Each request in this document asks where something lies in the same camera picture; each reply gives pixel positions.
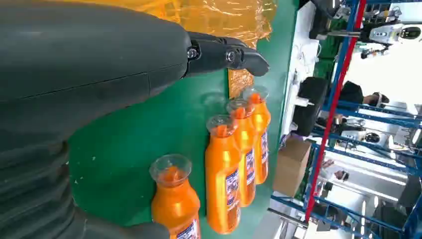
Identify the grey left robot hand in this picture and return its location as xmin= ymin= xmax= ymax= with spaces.
xmin=0 ymin=0 xmax=271 ymax=239

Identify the orange drink bottle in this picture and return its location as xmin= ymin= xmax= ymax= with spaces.
xmin=226 ymin=99 xmax=258 ymax=208
xmin=149 ymin=154 xmax=202 ymax=239
xmin=205 ymin=115 xmax=242 ymax=235
xmin=243 ymin=86 xmax=272 ymax=185

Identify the green table mat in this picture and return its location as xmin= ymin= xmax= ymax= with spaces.
xmin=67 ymin=0 xmax=301 ymax=239

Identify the yellow plastic sheet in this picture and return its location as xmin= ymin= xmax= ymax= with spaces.
xmin=56 ymin=0 xmax=278 ymax=99

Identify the ribbed grey left arm sleeve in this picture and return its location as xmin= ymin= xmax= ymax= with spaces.
xmin=0 ymin=141 xmax=85 ymax=239

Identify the white desk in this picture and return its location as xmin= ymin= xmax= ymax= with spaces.
xmin=280 ymin=1 xmax=321 ymax=139

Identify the black office chair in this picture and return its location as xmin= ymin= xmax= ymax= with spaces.
xmin=293 ymin=77 xmax=329 ymax=136

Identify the brown cardboard box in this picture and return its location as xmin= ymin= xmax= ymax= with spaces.
xmin=273 ymin=135 xmax=313 ymax=198

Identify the red pole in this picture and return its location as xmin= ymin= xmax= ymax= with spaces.
xmin=305 ymin=0 xmax=367 ymax=222

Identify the person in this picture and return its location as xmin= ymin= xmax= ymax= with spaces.
xmin=338 ymin=81 xmax=390 ymax=107

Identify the white humanoid robot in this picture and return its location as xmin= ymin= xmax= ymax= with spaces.
xmin=359 ymin=21 xmax=422 ymax=60

